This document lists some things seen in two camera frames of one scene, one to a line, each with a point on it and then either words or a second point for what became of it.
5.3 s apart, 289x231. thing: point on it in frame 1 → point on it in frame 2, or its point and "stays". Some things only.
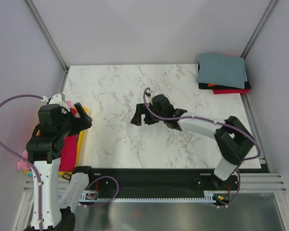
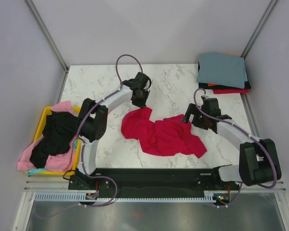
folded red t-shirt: (230, 91) stays
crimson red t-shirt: (68, 153) → (170, 137)
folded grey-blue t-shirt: (216, 69) stays
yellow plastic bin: (80, 141) stays
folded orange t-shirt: (212, 84) stays
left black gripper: (84, 122) → (142, 104)
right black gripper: (140, 110) → (190, 110)
